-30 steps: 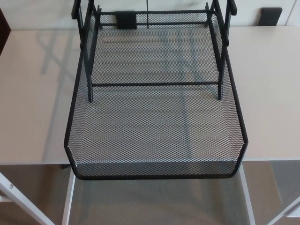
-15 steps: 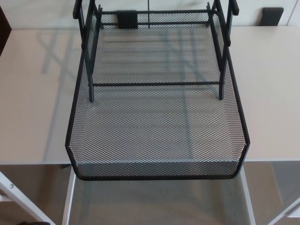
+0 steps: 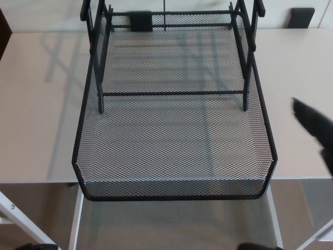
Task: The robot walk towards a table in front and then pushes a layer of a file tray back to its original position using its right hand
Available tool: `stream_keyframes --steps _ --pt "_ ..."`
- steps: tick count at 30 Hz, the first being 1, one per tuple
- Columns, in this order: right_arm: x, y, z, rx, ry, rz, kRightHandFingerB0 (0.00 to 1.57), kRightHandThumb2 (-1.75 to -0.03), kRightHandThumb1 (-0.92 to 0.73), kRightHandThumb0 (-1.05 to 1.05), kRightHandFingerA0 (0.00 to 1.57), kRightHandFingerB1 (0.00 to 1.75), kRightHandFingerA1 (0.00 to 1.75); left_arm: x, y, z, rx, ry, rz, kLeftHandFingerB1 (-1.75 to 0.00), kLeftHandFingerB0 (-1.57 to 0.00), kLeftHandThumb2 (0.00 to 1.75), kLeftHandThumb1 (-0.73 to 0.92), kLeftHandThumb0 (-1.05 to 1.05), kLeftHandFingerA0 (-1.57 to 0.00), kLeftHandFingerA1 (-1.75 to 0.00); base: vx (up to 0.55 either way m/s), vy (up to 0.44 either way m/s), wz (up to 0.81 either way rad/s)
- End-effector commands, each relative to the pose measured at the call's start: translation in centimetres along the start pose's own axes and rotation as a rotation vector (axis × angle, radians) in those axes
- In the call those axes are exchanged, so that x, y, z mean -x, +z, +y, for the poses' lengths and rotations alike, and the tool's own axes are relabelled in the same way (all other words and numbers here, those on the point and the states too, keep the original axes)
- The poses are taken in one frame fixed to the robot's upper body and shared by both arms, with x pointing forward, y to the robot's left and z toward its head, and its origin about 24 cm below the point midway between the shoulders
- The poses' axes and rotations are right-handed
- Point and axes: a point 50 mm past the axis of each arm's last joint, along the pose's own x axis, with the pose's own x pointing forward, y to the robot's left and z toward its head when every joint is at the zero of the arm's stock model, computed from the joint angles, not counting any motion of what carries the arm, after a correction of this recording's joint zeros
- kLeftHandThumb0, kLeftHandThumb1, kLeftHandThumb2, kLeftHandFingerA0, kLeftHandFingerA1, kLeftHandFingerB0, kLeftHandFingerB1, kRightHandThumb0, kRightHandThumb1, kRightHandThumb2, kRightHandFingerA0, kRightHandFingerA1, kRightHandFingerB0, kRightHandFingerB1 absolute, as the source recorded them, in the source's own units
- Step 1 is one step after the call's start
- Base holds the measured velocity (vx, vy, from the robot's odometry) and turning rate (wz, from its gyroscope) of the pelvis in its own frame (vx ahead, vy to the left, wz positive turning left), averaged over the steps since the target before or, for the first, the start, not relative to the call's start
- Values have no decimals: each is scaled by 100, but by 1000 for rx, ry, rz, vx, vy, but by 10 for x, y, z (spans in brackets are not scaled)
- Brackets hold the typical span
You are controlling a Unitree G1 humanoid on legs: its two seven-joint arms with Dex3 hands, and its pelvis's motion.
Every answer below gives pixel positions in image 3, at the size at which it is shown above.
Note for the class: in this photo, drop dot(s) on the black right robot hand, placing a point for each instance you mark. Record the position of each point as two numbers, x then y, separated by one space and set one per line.
318 127

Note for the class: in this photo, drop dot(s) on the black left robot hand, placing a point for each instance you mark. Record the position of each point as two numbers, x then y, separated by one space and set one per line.
36 247

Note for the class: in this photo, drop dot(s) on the black mesh tray layer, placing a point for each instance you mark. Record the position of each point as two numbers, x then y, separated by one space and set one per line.
169 199

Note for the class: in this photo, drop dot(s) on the white low cabinet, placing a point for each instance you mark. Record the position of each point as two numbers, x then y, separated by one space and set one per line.
52 15

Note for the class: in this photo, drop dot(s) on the white metal-frame table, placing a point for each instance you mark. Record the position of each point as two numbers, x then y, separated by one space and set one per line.
39 104

